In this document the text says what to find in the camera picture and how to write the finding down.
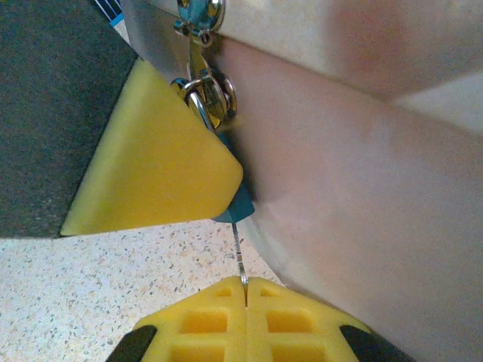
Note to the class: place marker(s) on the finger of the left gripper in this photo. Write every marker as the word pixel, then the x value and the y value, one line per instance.
pixel 151 169

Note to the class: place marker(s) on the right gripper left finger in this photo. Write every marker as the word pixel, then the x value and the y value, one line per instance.
pixel 211 332

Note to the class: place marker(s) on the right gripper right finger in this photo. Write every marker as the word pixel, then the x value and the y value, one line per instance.
pixel 287 332

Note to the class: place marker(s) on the pink illustrated tin box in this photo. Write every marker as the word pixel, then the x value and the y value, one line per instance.
pixel 358 169

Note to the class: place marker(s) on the metal box hasp latch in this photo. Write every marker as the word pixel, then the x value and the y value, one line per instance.
pixel 196 60

